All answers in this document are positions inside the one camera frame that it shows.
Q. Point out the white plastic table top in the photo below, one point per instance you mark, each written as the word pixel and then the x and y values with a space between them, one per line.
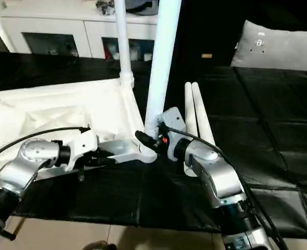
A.
pixel 64 109

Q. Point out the white plastic table leg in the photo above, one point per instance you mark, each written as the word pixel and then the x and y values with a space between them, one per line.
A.
pixel 123 41
pixel 161 62
pixel 189 109
pixel 203 117

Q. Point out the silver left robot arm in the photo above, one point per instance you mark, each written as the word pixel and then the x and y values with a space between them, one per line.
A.
pixel 23 166

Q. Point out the dark robot body part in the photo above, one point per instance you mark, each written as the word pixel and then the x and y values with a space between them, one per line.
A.
pixel 98 246

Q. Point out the small yellow label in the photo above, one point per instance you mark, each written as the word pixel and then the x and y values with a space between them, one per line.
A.
pixel 206 55

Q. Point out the black work mat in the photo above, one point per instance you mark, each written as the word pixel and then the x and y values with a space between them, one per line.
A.
pixel 268 130

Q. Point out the white glass-door cabinet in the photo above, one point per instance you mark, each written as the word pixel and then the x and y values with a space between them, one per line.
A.
pixel 64 26

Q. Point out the light grey pillow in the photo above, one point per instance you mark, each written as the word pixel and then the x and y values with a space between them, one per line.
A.
pixel 278 47

